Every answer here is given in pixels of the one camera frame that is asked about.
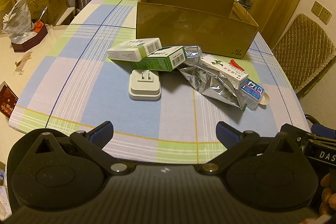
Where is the person's right hand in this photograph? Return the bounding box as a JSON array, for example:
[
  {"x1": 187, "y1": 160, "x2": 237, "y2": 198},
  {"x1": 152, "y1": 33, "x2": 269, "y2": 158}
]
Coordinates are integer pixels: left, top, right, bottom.
[{"x1": 318, "y1": 170, "x2": 336, "y2": 215}]

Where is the silver foil bag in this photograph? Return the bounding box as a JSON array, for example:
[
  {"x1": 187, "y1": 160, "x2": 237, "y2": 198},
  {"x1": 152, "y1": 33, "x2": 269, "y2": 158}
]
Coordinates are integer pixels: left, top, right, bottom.
[{"x1": 178, "y1": 45, "x2": 247, "y2": 111}]

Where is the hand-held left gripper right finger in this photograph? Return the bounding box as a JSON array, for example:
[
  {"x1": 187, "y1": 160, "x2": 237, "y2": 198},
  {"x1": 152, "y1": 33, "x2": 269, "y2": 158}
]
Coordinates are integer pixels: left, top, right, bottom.
[{"x1": 201, "y1": 121, "x2": 303, "y2": 176}]

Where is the white power adapter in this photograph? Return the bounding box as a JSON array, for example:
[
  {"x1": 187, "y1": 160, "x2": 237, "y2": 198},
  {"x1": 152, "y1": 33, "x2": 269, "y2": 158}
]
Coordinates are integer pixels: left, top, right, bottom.
[{"x1": 129, "y1": 69, "x2": 161, "y2": 102}]

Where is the plaid cloth covered desktop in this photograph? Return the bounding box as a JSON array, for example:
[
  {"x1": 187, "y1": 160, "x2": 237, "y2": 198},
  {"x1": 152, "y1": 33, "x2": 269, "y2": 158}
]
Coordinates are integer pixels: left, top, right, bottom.
[{"x1": 8, "y1": 0, "x2": 311, "y2": 164}]

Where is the clear plastic box blue label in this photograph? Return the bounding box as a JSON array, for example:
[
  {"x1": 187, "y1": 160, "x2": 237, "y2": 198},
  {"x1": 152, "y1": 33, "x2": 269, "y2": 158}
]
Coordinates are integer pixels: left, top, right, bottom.
[{"x1": 240, "y1": 79, "x2": 264, "y2": 110}]

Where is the white medicine box plant print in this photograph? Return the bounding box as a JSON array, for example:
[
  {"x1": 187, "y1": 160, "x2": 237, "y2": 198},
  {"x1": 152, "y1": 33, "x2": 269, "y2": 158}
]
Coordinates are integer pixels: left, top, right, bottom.
[{"x1": 201, "y1": 54, "x2": 249, "y2": 90}]

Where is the maroon box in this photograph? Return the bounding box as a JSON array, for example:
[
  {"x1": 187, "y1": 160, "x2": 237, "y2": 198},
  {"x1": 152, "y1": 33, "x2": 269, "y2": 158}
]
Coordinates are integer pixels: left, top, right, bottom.
[{"x1": 11, "y1": 26, "x2": 48, "y2": 53}]

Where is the beige wall socket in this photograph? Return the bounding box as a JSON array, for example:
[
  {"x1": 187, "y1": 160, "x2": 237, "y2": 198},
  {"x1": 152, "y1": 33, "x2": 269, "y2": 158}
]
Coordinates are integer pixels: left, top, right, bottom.
[
  {"x1": 311, "y1": 1, "x2": 323, "y2": 16},
  {"x1": 320, "y1": 7, "x2": 332, "y2": 25}
]

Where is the beige embroidered tablecloth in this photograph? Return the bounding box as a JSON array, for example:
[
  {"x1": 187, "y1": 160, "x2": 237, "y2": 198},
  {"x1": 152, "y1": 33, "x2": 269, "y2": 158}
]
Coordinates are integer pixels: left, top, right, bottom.
[{"x1": 0, "y1": 25, "x2": 69, "y2": 161}]

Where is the white green medicine box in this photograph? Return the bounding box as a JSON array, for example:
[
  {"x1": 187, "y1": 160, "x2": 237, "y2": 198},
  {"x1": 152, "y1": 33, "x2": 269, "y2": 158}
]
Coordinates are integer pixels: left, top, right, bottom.
[{"x1": 106, "y1": 38, "x2": 162, "y2": 62}]

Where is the quilted cushion chair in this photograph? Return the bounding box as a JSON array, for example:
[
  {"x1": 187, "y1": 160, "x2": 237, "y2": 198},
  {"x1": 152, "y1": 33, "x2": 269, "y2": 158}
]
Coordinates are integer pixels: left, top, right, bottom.
[{"x1": 272, "y1": 13, "x2": 336, "y2": 94}]

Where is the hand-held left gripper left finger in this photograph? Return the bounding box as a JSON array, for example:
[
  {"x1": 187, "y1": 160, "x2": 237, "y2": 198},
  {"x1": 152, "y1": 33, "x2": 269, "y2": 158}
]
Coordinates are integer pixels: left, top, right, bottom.
[{"x1": 34, "y1": 121, "x2": 129, "y2": 176}]

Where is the red candy packet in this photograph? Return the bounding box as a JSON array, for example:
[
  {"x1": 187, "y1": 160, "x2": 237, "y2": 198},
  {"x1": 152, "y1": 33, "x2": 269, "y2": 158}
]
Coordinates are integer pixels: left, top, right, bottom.
[{"x1": 229, "y1": 59, "x2": 243, "y2": 72}]

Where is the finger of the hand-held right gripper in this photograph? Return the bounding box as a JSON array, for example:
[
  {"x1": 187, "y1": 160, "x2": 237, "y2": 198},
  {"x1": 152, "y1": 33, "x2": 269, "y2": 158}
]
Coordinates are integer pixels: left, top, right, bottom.
[
  {"x1": 305, "y1": 114, "x2": 336, "y2": 140},
  {"x1": 280, "y1": 123, "x2": 314, "y2": 152}
]

